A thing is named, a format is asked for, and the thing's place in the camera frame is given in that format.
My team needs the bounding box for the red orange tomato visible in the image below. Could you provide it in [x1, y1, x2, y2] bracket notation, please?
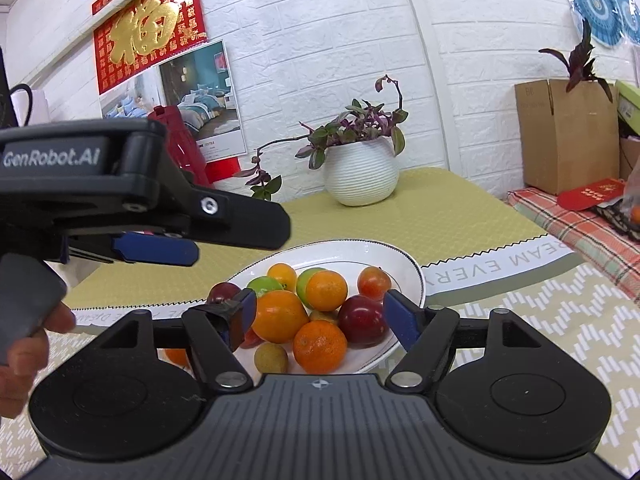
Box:
[240, 328, 262, 349]

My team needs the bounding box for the red thermos jug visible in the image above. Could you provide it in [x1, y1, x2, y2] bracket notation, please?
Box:
[149, 105, 210, 186]

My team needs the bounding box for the green guava fruit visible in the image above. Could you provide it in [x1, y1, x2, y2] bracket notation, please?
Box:
[246, 275, 283, 298]

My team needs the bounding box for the white ribbed plant pot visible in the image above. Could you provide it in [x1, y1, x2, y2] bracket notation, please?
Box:
[323, 138, 399, 207]

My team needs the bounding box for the small yellow-brown longan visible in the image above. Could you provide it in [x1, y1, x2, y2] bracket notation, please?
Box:
[254, 342, 288, 374]

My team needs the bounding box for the small orange kumquat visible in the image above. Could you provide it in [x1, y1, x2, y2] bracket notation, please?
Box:
[267, 263, 297, 292]

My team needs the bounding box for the red yellow tomato fruit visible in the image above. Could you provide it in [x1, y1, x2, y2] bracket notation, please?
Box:
[357, 266, 393, 302]

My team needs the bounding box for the plaid orange cloth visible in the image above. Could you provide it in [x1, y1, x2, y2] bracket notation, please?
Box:
[506, 188, 639, 304]

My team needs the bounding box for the blue round wall decoration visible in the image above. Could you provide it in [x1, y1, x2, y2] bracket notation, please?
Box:
[568, 0, 624, 49]

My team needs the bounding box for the dark purple leafy plant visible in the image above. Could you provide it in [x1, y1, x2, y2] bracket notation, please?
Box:
[538, 18, 613, 102]

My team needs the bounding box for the dark red plum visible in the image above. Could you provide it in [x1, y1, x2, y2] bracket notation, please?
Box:
[337, 295, 388, 347]

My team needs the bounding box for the white round plate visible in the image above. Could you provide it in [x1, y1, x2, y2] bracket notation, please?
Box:
[228, 238, 426, 378]

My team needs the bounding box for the orange mandarin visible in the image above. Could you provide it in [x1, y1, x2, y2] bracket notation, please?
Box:
[293, 321, 347, 374]

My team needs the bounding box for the bedding calendar poster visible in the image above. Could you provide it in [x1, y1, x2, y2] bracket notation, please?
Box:
[93, 0, 246, 162]

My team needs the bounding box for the orange kumquat on table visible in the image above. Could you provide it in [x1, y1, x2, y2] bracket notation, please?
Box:
[252, 290, 309, 344]

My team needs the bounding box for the purple green trailing plant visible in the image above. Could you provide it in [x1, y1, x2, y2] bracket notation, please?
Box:
[232, 74, 409, 200]

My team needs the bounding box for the brown cardboard box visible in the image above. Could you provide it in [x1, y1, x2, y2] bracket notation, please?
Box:
[514, 79, 620, 195]

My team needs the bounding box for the red envelope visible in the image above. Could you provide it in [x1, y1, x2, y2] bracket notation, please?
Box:
[556, 178, 625, 211]

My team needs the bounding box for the person's left hand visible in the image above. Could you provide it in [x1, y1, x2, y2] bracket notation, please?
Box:
[0, 304, 76, 418]

